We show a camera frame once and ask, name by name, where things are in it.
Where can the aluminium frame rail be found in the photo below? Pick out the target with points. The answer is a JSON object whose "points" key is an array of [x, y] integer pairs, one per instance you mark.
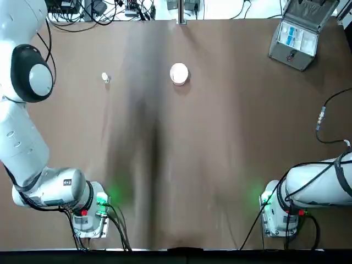
{"points": [[345, 9]]}

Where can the blue and white packet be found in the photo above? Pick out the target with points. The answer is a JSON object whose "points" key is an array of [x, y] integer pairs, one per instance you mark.
{"points": [[291, 37]]}

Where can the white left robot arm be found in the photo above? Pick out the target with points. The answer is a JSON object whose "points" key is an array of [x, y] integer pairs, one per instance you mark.
{"points": [[22, 143]]}

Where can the aluminium camera post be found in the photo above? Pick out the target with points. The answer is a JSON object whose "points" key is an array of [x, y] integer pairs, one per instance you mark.
{"points": [[181, 11]]}

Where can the small grey device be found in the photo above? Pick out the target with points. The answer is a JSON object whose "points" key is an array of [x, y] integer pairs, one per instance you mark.
{"points": [[130, 6]]}

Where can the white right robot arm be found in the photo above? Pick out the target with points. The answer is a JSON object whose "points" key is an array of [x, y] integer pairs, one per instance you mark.
{"points": [[316, 181]]}

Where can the small white vitamin bottle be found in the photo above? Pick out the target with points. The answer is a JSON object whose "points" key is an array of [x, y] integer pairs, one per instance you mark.
{"points": [[105, 77]]}

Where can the dark grey power box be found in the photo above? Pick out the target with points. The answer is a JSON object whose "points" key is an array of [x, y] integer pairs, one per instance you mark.
{"points": [[191, 5], [172, 4]]}

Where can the open silver aluminium case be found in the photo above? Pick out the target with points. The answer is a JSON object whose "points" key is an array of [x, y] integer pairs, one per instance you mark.
{"points": [[297, 41]]}

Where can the black power adapter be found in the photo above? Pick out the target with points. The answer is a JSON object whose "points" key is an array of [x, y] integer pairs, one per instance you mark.
{"points": [[99, 6]]}

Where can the black electronics box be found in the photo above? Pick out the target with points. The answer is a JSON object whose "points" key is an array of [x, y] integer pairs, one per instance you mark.
{"points": [[61, 5]]}

